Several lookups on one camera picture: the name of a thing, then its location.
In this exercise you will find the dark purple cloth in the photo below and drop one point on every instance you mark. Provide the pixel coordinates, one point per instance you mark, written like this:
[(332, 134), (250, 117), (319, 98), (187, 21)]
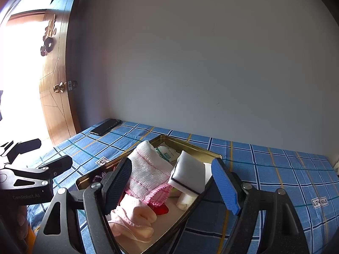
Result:
[(98, 177)]

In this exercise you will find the metal door latch plate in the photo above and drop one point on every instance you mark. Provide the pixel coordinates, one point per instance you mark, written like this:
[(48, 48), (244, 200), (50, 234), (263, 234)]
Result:
[(72, 85)]

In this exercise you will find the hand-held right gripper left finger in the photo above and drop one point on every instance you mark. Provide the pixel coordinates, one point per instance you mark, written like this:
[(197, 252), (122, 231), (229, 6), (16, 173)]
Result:
[(119, 187)]

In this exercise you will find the black smartphone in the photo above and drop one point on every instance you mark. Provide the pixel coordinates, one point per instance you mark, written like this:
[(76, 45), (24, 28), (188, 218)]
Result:
[(106, 127)]

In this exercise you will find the cotton swab bag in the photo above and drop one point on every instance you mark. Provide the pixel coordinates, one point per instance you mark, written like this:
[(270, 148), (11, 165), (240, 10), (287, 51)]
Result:
[(166, 153)]

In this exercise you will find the brass door knob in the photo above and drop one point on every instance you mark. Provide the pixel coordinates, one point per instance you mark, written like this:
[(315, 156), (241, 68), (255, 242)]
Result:
[(58, 87)]

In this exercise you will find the gold metal tin box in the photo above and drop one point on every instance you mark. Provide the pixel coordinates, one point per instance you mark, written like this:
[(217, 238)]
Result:
[(164, 232)]

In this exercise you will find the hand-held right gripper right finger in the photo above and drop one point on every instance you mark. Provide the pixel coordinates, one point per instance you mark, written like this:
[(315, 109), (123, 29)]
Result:
[(226, 190)]

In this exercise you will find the red fabric pouch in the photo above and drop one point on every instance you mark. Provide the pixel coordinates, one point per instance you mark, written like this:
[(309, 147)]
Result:
[(162, 210)]

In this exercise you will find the white gauze cloth pink edge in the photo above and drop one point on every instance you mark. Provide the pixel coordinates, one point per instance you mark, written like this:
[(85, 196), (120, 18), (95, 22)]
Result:
[(148, 169)]

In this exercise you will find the gold door ornament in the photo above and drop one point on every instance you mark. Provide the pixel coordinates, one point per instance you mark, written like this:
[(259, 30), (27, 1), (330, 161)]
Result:
[(48, 45)]

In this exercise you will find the person's left hand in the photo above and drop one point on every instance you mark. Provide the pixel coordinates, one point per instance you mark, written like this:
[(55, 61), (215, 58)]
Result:
[(22, 222)]

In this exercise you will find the white sponge block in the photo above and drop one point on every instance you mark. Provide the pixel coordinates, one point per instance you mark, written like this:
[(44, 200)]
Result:
[(189, 169)]

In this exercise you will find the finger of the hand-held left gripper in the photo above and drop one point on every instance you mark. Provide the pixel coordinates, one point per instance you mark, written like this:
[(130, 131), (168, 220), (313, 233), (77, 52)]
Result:
[(59, 164), (26, 146)]

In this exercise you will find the blue plaid bed sheet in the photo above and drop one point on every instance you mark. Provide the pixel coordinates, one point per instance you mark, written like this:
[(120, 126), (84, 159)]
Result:
[(278, 169)]

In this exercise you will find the wooden door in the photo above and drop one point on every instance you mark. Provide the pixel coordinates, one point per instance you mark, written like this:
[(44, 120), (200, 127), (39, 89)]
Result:
[(58, 98)]

